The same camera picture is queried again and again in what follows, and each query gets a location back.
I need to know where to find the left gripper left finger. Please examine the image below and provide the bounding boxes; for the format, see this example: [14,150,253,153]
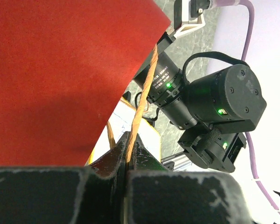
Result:
[0,132,129,224]

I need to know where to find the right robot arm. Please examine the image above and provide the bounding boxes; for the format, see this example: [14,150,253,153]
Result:
[147,33,267,173]

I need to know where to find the aluminium rail frame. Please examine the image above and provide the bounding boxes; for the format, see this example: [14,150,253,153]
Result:
[161,152,192,172]

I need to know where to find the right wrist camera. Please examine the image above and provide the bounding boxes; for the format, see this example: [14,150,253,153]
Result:
[172,0,212,39]

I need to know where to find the red paper bag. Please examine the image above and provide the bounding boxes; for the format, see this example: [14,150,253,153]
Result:
[0,0,170,166]

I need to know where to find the small whiteboard orange frame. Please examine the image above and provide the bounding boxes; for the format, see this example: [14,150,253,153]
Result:
[86,98,161,166]

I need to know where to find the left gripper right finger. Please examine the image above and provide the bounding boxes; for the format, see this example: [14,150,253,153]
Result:
[127,138,252,224]

